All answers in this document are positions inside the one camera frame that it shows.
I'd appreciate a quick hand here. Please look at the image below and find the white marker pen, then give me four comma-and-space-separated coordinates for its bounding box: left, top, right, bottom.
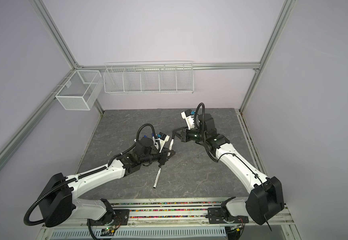
169, 137, 174, 150
153, 168, 162, 189

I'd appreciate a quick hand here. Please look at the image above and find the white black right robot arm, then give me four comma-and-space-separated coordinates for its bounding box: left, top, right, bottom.
173, 103, 284, 225

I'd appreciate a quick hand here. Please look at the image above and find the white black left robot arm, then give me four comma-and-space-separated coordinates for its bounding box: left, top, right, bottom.
23, 124, 175, 228

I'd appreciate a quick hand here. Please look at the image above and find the white mesh square basket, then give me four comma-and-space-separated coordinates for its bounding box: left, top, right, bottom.
56, 70, 104, 111

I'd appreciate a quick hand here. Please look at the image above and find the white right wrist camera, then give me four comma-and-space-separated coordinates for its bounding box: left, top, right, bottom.
181, 109, 195, 130

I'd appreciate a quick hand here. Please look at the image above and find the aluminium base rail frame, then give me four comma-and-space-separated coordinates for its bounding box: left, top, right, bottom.
37, 198, 301, 240

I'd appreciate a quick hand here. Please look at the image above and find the white wire long basket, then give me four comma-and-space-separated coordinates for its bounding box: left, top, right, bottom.
104, 61, 194, 95

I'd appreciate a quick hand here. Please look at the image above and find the aluminium frame rail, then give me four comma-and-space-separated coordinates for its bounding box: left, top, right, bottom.
0, 0, 297, 193

